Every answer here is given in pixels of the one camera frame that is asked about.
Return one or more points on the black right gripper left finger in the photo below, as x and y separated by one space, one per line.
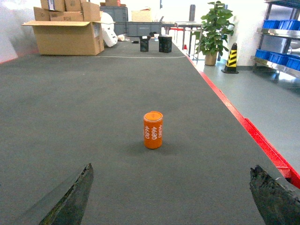
70 209

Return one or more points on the large open cardboard box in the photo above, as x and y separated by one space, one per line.
68 38

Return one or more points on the yellow black traffic cone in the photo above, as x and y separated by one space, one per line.
231 64

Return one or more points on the red conveyor frame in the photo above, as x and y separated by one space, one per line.
267 105

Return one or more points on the stainless steel shelf rack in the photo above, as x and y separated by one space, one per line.
280 27

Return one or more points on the black crate right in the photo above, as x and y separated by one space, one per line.
165 44

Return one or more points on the white paper cup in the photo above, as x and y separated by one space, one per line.
156 37

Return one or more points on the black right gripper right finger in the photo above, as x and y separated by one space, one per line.
277 200

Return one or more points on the potted green plant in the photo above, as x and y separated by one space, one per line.
216 29

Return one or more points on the orange 4680 cylinder cap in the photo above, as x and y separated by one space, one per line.
153 129

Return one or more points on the grey plastic storage crates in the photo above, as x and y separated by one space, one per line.
132 29

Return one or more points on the black crate left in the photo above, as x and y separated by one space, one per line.
144 43

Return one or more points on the stacked cardboard boxes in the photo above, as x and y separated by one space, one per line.
68 11

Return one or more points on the white foam packaging piece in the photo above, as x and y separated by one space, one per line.
107 25

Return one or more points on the black crate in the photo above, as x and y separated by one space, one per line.
165 44
144 43

